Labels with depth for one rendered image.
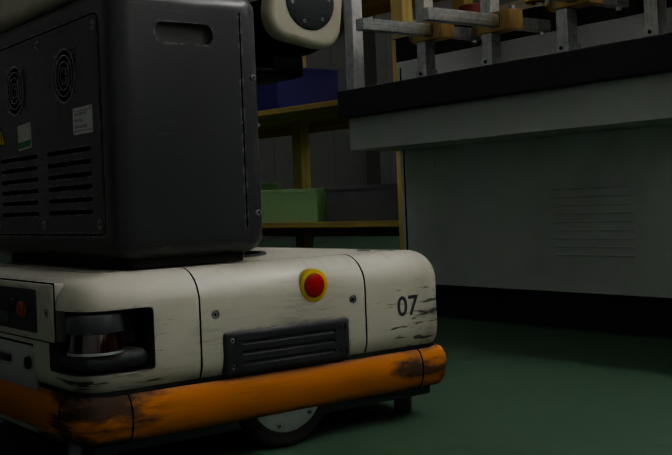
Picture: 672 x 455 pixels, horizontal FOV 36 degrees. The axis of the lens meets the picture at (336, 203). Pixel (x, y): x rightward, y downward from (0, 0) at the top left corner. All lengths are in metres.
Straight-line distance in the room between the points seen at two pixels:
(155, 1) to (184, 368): 0.52
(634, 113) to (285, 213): 3.24
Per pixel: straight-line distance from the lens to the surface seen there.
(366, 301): 1.65
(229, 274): 1.53
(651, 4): 2.41
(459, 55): 3.11
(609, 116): 2.48
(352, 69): 3.14
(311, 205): 5.28
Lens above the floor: 0.37
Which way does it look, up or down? level
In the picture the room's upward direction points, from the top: 2 degrees counter-clockwise
